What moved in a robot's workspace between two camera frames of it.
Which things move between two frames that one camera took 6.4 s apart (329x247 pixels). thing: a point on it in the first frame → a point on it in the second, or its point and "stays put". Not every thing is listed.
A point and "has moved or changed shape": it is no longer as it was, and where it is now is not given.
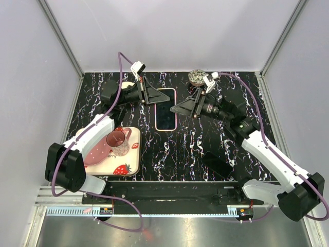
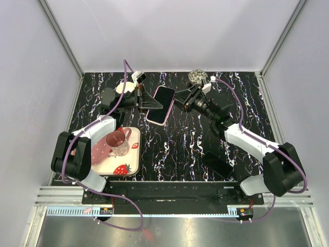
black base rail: (174, 194) stays put
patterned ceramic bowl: (196, 77) stays put
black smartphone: (217, 164) stays put
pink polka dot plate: (97, 152) stays put
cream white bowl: (125, 84) stays put
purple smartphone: (165, 118) has moved or changed shape
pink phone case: (165, 119) has moved or changed shape
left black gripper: (152, 95) → (145, 101)
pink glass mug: (117, 140) stays put
